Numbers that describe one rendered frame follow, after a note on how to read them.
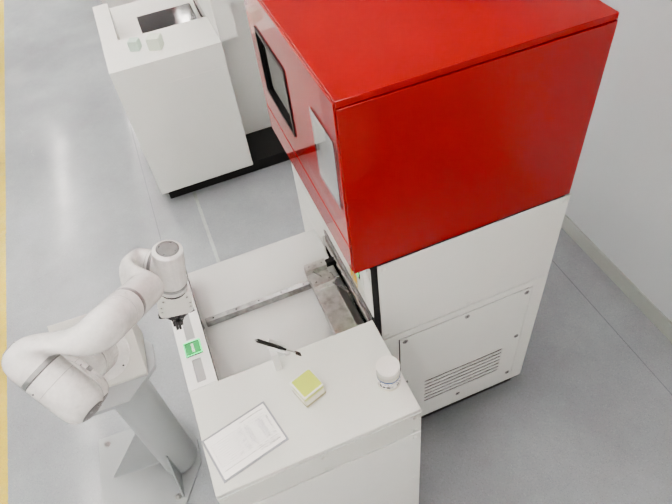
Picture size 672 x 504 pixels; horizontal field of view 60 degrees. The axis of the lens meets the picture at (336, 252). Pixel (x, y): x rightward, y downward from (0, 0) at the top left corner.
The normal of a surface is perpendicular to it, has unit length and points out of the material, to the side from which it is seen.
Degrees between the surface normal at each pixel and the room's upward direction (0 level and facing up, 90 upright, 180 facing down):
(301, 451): 0
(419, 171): 90
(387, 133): 90
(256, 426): 0
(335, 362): 0
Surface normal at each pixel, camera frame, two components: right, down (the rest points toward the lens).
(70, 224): -0.10, -0.66
